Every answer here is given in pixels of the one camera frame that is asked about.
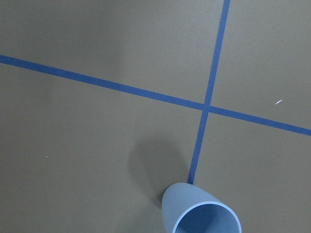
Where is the light blue plastic cup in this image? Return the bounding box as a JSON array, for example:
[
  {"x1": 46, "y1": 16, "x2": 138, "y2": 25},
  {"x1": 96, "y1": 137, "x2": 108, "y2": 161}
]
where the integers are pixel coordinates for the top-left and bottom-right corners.
[{"x1": 161, "y1": 183, "x2": 242, "y2": 233}]

